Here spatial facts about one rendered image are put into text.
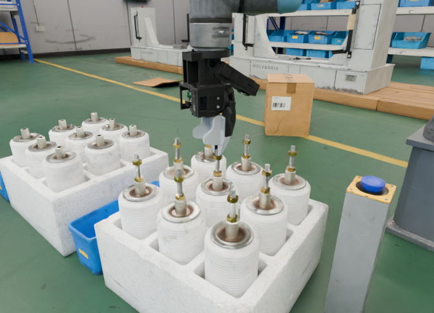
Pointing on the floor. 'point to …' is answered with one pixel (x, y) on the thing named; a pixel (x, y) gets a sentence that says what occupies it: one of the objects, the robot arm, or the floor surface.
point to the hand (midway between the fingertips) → (220, 147)
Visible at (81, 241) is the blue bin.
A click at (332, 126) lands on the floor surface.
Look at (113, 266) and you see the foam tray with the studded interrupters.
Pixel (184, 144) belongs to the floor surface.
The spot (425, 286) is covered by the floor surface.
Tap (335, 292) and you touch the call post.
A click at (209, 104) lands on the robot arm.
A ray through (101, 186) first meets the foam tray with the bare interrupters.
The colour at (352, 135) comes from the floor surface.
